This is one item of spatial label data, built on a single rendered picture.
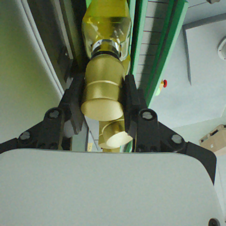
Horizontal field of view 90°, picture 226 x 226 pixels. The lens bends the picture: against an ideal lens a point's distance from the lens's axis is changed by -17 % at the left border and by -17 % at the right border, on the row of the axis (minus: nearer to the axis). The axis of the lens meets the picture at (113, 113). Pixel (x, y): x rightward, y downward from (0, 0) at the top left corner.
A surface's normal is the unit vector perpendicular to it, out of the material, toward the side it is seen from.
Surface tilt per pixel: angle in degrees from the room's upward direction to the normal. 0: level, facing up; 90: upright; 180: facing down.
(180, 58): 0
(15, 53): 90
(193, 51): 3
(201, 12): 0
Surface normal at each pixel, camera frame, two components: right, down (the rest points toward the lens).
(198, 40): -0.06, 0.87
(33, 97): 1.00, 0.00
